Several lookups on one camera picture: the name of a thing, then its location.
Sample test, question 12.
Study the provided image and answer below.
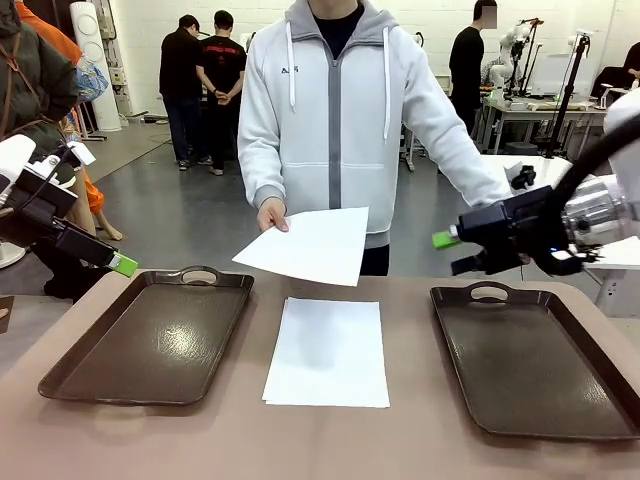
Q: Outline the grey workshop desk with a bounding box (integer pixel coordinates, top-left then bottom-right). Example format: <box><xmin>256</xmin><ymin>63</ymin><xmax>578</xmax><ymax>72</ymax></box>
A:
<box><xmin>482</xmin><ymin>94</ymin><xmax>609</xmax><ymax>154</ymax></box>

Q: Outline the blue patterned cloth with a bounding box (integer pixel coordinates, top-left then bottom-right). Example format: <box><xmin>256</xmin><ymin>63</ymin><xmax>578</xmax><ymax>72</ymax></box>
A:
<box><xmin>74</xmin><ymin>54</ymin><xmax>110</xmax><ymax>104</ymax></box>

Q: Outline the brown board edge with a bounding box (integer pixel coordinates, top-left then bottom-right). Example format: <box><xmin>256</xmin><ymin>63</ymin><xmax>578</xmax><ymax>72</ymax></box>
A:
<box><xmin>0</xmin><ymin>294</ymin><xmax>16</xmax><ymax>335</ymax></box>

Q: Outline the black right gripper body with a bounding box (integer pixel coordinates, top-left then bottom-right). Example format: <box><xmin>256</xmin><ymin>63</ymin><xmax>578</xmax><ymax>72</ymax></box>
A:
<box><xmin>499</xmin><ymin>185</ymin><xmax>570</xmax><ymax>265</ymax></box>

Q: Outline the white tower air conditioner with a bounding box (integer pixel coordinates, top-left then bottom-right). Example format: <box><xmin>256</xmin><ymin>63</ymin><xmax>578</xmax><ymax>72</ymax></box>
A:
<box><xmin>68</xmin><ymin>1</ymin><xmax>123</xmax><ymax>133</ymax></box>

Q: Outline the white round base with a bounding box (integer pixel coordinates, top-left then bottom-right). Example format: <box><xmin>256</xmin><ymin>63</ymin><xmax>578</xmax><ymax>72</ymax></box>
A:
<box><xmin>0</xmin><ymin>243</ymin><xmax>27</xmax><ymax>270</ymax></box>

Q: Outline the person's left forearm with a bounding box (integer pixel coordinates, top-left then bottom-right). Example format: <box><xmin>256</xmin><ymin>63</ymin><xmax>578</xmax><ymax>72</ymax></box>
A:
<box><xmin>432</xmin><ymin>119</ymin><xmax>512</xmax><ymax>208</ymax></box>

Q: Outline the person's right hand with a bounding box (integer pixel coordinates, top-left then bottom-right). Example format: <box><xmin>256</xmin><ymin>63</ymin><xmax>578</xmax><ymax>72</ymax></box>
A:
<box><xmin>256</xmin><ymin>196</ymin><xmax>292</xmax><ymax>234</ymax></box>

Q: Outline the mannequin leg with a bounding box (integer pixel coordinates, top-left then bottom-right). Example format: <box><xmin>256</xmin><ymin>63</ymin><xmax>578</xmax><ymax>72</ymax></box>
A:
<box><xmin>64</xmin><ymin>167</ymin><xmax>125</xmax><ymax>242</ymax></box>

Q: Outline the orange garment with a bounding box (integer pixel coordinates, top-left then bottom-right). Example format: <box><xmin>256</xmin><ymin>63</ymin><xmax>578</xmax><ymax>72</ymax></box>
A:
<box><xmin>14</xmin><ymin>0</ymin><xmax>106</xmax><ymax>216</ymax></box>

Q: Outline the man in plain black shirt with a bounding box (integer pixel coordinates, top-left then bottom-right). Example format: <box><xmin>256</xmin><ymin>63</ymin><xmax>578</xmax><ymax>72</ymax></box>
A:
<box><xmin>158</xmin><ymin>14</ymin><xmax>205</xmax><ymax>172</ymax></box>

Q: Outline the man in black sweater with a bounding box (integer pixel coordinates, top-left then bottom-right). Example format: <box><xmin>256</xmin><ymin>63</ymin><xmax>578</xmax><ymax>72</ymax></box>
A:
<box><xmin>448</xmin><ymin>0</ymin><xmax>500</xmax><ymax>140</ymax></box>

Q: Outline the man in red-print black shirt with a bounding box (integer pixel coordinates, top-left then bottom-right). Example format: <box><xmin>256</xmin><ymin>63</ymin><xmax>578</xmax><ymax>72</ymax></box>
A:
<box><xmin>195</xmin><ymin>10</ymin><xmax>249</xmax><ymax>177</ymax></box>

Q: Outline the white table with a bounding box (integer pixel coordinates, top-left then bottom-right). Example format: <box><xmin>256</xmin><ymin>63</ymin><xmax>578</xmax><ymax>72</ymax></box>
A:
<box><xmin>482</xmin><ymin>153</ymin><xmax>640</xmax><ymax>319</ymax></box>

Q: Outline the dark green jacket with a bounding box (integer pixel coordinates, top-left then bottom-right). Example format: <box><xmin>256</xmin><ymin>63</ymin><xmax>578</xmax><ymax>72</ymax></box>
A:
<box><xmin>0</xmin><ymin>0</ymin><xmax>81</xmax><ymax>151</ymax></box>

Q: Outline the black office chair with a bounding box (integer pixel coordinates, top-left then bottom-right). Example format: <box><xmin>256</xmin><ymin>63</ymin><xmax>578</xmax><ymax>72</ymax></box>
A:
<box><xmin>592</xmin><ymin>66</ymin><xmax>632</xmax><ymax>99</ymax></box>

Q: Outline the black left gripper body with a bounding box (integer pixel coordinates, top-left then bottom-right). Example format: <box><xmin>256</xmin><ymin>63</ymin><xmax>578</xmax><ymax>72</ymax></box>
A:
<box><xmin>0</xmin><ymin>167</ymin><xmax>79</xmax><ymax>247</ymax></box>

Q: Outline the person's right forearm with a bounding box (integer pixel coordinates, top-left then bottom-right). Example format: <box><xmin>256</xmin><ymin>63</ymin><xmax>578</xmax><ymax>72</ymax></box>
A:
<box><xmin>237</xmin><ymin>129</ymin><xmax>288</xmax><ymax>209</ymax></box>

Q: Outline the person in white hoodie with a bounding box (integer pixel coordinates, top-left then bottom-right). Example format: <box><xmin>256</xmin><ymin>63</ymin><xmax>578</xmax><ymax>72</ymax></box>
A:
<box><xmin>237</xmin><ymin>0</ymin><xmax>512</xmax><ymax>277</ymax></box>

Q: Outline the black tripod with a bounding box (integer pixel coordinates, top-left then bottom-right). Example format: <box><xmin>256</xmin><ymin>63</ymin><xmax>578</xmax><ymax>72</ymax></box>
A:
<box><xmin>542</xmin><ymin>29</ymin><xmax>596</xmax><ymax>161</ymax></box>

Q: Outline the brown plastic tray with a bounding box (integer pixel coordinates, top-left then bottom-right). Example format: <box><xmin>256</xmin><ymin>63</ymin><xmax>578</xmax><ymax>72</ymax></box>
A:
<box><xmin>429</xmin><ymin>280</ymin><xmax>640</xmax><ymax>442</ymax></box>
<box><xmin>38</xmin><ymin>264</ymin><xmax>255</xmax><ymax>407</ymax></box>

